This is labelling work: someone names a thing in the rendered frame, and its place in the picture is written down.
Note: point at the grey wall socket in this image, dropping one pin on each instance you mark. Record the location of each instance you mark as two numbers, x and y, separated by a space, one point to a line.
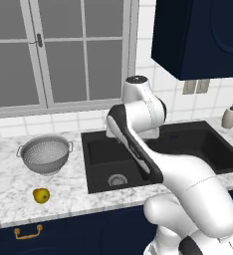
189 87
202 86

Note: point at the silver sink drain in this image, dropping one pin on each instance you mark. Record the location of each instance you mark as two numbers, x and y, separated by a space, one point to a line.
117 180

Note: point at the navy drawer front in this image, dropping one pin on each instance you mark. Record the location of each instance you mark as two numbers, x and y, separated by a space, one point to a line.
62 234

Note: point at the grey metal colander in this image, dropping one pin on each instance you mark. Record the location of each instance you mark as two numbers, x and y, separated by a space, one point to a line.
45 155

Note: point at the navy wall cupboard door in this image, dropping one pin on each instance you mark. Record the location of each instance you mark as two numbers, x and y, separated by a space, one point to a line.
214 36

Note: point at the navy wall cupboard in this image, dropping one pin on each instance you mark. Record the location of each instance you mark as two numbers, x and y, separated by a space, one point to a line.
168 40

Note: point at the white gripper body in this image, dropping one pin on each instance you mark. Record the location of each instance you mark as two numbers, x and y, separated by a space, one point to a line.
153 133

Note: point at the dark window latch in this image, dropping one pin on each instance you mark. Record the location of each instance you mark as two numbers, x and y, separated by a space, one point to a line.
39 40

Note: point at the beige soap dispenser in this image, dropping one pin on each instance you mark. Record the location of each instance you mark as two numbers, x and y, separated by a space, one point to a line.
230 117

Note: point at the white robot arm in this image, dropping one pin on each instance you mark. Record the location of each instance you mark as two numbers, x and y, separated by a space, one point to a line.
191 186

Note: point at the grey framed window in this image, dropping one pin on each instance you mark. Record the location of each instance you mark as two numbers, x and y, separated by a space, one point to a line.
65 66

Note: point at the black sink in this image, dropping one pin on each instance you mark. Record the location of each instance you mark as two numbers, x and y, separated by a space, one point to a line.
102 156

